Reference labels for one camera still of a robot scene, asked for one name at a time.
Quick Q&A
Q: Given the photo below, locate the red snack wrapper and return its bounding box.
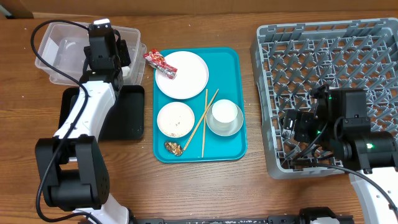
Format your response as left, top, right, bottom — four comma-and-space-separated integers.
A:
143, 49, 177, 79

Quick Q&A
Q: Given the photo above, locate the grey-green bowl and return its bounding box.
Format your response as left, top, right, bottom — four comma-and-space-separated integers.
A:
206, 105, 244, 136

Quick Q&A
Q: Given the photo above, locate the white cup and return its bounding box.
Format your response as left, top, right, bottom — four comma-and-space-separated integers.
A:
211, 99, 238, 123

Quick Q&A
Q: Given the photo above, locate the small white rice bowl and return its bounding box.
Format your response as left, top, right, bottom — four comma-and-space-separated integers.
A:
156, 101, 195, 138

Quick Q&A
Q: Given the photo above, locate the white napkin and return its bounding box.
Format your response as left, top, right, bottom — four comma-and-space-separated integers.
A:
122, 66, 131, 78

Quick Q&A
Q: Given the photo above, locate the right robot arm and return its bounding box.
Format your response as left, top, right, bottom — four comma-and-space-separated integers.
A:
280, 85, 397, 223

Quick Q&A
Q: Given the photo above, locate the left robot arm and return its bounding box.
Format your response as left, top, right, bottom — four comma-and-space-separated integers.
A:
35, 19, 136, 223

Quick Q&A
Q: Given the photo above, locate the grey dishwasher rack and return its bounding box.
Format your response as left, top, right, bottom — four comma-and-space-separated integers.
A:
251, 18, 397, 179

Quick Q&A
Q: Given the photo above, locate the clear plastic bin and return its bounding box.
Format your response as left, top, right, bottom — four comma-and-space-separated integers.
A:
38, 22, 147, 85

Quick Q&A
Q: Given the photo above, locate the black plastic tray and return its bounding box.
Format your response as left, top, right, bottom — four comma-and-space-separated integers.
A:
54, 81, 144, 142

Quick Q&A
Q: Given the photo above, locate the large white plate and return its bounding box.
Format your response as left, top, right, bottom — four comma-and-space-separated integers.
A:
155, 51, 210, 100

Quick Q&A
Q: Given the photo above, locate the teal serving tray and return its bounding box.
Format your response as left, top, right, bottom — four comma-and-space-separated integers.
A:
152, 47, 248, 163

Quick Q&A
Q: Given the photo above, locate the gold foil wrapper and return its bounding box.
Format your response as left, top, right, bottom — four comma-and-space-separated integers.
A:
164, 142, 183, 156

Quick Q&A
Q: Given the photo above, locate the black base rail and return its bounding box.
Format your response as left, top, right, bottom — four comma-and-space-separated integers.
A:
131, 207, 354, 224

